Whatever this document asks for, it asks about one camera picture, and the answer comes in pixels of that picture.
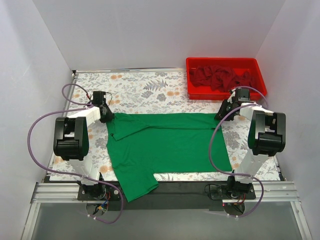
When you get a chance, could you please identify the red plastic bin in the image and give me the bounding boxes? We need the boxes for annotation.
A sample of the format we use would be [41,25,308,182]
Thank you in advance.
[186,57,267,101]

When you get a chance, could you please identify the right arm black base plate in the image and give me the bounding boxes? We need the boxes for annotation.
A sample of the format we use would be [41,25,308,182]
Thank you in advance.
[204,183,256,200]

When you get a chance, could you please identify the floral patterned table mat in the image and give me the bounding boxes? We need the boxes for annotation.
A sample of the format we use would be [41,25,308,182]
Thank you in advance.
[50,71,280,181]

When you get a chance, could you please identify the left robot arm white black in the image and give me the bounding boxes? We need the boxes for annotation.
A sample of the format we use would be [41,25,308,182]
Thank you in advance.
[53,91,115,200]

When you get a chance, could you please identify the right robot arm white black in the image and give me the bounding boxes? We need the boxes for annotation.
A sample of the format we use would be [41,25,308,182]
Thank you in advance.
[214,86,287,199]

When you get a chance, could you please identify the black front crossbar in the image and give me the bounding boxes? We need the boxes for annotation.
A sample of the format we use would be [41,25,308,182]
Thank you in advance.
[123,181,223,211]

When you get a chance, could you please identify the aluminium frame rail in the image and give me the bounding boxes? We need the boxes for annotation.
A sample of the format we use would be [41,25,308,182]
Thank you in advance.
[31,181,300,203]

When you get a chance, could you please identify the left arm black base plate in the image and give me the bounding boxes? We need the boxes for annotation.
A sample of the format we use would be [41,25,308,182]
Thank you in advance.
[77,183,121,201]

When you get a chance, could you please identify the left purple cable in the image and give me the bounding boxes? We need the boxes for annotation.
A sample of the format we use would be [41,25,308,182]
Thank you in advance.
[27,83,125,225]

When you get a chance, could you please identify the green t shirt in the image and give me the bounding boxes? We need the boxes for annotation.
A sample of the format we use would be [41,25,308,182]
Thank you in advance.
[106,113,232,202]

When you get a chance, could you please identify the dark red t shirt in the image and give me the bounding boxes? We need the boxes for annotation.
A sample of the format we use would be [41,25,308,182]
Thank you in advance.
[189,65,256,92]

